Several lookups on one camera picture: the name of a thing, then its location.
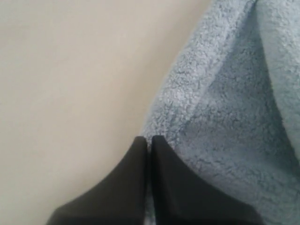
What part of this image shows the light blue fleece towel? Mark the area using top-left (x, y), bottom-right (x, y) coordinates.
top-left (142, 0), bottom-right (300, 225)

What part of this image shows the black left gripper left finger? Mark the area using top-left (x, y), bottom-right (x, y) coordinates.
top-left (47, 136), bottom-right (147, 225)

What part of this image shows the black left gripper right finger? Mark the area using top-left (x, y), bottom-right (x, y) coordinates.
top-left (150, 135), bottom-right (264, 225)

